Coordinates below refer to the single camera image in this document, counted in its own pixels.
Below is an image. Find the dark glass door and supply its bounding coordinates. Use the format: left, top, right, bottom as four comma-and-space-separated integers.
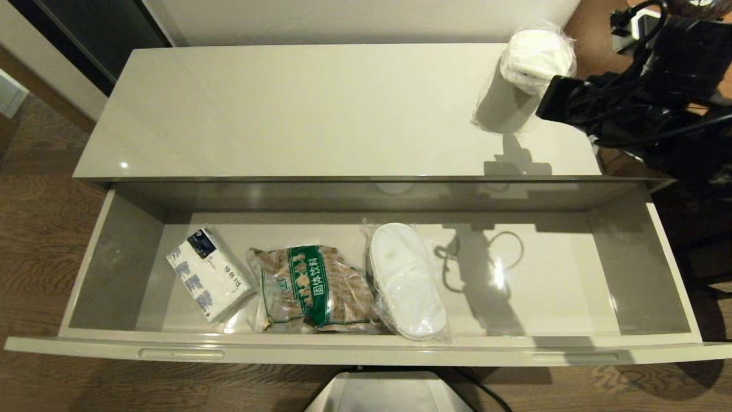
9, 0, 173, 97

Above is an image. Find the dark glass vase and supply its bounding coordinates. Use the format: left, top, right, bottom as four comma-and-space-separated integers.
663, 0, 732, 18

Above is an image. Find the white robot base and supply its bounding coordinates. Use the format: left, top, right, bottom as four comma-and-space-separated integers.
306, 371, 472, 412

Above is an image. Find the white cabinet drawer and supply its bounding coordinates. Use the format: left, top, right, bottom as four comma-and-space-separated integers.
5, 180, 732, 367

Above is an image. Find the black base cable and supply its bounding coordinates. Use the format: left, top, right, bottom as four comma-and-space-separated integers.
452, 366, 514, 412

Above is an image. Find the brown wooden desk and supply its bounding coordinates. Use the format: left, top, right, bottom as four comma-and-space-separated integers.
563, 0, 732, 183

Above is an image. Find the pale grey panel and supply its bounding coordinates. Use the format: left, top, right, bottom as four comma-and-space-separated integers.
0, 70, 29, 119

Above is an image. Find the glossy grey cabinet top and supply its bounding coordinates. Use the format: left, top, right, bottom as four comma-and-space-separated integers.
73, 43, 675, 211

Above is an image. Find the green label snack bag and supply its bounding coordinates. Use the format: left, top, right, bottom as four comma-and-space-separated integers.
247, 245, 385, 334

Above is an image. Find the white blue tissue pack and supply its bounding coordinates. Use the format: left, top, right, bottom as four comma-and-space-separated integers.
166, 225, 257, 323

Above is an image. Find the white slipper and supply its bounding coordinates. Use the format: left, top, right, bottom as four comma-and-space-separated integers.
359, 219, 452, 344
471, 22, 578, 135

